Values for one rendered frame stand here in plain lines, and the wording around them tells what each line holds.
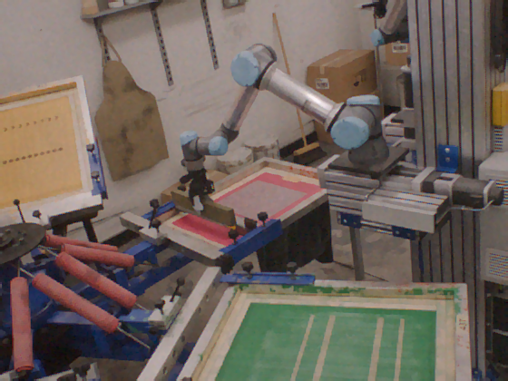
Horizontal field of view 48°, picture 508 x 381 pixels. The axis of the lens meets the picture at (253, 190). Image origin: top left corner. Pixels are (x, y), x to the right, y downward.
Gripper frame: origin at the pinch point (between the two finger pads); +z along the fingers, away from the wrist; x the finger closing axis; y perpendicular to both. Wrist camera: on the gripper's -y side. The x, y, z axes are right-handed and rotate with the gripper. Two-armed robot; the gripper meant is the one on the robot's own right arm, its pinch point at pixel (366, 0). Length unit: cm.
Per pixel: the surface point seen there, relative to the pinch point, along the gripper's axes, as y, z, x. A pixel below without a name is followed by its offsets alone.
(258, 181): 61, -3, -83
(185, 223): 55, -19, -127
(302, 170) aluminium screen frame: 61, -13, -64
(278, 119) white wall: 132, 234, 29
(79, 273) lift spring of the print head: 27, -70, -174
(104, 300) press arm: 53, -50, -172
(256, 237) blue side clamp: 54, -59, -109
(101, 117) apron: 46, 172, -127
